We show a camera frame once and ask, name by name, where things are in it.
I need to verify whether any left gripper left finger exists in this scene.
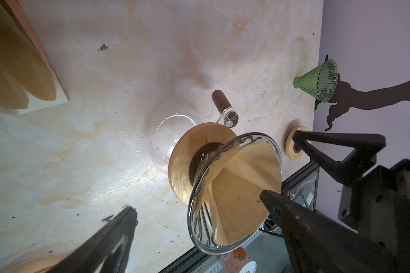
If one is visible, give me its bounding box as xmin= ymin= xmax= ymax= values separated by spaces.
xmin=49 ymin=207 xmax=138 ymax=273

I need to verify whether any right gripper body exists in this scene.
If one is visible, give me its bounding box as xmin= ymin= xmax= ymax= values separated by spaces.
xmin=338 ymin=159 xmax=410 ymax=273

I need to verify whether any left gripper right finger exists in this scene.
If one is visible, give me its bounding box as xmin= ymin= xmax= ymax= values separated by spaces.
xmin=260 ymin=190 xmax=396 ymax=273

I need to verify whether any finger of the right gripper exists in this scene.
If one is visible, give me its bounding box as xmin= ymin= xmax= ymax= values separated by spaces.
xmin=292 ymin=130 xmax=386 ymax=186

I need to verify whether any orange glass pitcher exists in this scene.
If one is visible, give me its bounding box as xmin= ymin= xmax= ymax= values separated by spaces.
xmin=9 ymin=253 xmax=67 ymax=273

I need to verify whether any brown paper coffee filter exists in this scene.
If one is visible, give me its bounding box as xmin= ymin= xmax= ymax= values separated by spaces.
xmin=198 ymin=141 xmax=282 ymax=246

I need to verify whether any clear glass carafe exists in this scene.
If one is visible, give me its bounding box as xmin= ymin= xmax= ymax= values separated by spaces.
xmin=149 ymin=90 xmax=239 ymax=174

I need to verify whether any green glass dripper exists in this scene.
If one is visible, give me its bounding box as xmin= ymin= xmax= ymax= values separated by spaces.
xmin=293 ymin=59 xmax=338 ymax=102

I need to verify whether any white paper cup lid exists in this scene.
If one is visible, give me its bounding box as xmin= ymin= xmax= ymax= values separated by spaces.
xmin=220 ymin=247 xmax=257 ymax=273

